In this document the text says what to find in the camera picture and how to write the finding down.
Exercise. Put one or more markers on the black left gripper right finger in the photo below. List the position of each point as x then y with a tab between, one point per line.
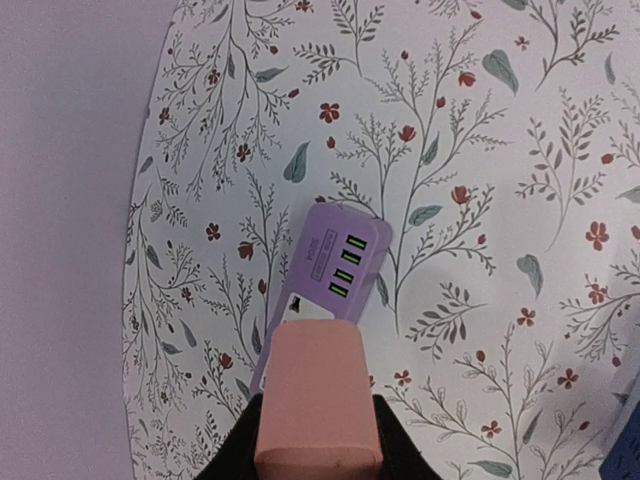
401	458

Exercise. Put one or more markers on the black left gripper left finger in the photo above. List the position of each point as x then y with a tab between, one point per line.
234	459

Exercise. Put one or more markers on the pink charger cube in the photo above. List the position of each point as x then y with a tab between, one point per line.
317	419

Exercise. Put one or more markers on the purple power strip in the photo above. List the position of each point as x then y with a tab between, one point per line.
337	259

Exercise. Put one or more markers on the dark blue cube socket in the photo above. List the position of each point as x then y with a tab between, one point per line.
622	459

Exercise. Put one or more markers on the floral patterned table mat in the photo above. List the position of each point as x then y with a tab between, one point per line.
500	141

